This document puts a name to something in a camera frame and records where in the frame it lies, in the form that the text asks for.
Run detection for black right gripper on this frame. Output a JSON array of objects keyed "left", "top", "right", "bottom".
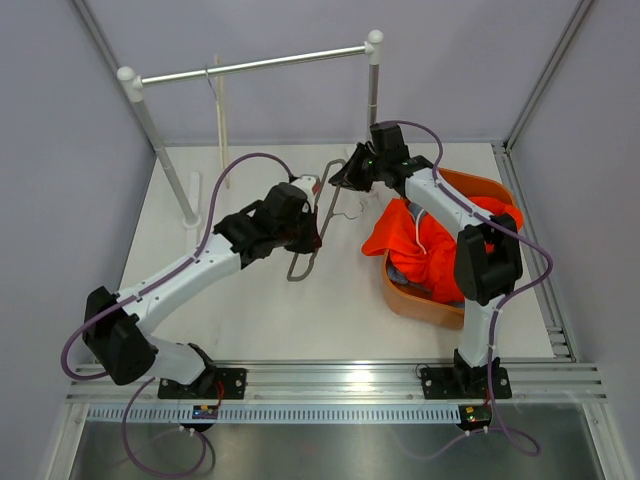
[{"left": 332, "top": 143, "right": 388, "bottom": 193}]

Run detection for grey hanger with metal hook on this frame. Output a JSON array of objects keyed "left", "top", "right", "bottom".
[{"left": 286, "top": 159, "right": 364, "bottom": 283}]

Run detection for light blue shorts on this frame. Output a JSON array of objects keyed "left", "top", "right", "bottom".
[{"left": 385, "top": 199, "right": 464, "bottom": 304}]

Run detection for orange shorts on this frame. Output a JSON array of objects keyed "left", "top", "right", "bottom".
[{"left": 361, "top": 194, "right": 525, "bottom": 305}]

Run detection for white plastic hanger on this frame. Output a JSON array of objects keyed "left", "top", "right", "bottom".
[{"left": 205, "top": 73, "right": 230, "bottom": 170}]

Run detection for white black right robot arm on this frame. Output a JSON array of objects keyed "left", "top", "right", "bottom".
[{"left": 329, "top": 121, "right": 523, "bottom": 400}]

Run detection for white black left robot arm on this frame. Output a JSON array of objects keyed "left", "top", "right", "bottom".
[{"left": 82, "top": 175, "right": 322, "bottom": 399}]

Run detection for orange plastic basket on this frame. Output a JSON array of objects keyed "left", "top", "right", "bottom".
[{"left": 381, "top": 169, "right": 516, "bottom": 330}]

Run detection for silver clothes rack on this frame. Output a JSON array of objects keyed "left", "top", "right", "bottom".
[{"left": 116, "top": 30, "right": 384, "bottom": 230}]

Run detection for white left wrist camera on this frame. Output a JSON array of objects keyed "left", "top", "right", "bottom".
[{"left": 290, "top": 175, "right": 321, "bottom": 204}]

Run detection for white slotted cable duct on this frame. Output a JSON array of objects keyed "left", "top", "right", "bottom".
[{"left": 87, "top": 404, "right": 461, "bottom": 425}]

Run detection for aluminium mounting rail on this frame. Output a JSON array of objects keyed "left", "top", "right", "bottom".
[{"left": 64, "top": 362, "right": 609, "bottom": 407}]

